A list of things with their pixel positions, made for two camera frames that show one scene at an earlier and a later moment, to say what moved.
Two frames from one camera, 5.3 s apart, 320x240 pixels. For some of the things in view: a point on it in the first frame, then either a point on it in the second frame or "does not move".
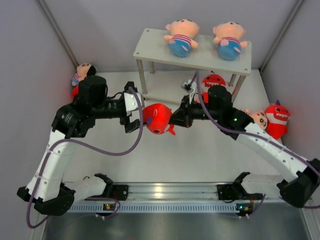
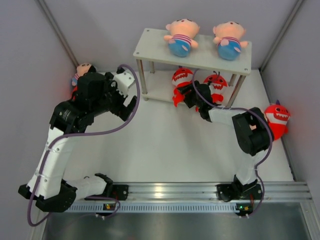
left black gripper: (126, 116) -> (119, 107)
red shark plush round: (157, 117) -> (181, 77)
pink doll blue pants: (182, 31) does not move
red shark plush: (214, 80) does not move
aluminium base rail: (186, 192) does not move
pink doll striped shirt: (227, 37) does not move
